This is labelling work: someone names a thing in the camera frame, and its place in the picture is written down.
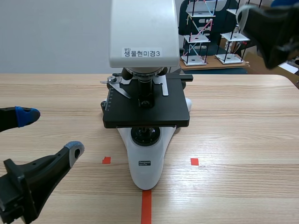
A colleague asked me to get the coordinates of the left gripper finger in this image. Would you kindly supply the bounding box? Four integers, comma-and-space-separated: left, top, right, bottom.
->
0, 106, 41, 134

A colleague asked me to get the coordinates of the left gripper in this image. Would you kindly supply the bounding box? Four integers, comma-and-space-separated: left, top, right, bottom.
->
0, 140, 85, 224

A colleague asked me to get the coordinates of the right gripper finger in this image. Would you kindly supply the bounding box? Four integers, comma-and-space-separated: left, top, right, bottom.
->
236, 2, 299, 70
271, 0, 299, 7

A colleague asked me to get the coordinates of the white tiered rod tower model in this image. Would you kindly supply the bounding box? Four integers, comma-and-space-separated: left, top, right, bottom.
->
181, 0, 217, 66
215, 0, 252, 65

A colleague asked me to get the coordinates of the brown flat board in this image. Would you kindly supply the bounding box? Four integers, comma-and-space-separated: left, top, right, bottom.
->
179, 55, 250, 71

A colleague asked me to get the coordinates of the white and black microscope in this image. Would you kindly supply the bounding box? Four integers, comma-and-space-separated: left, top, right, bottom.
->
100, 0, 194, 191

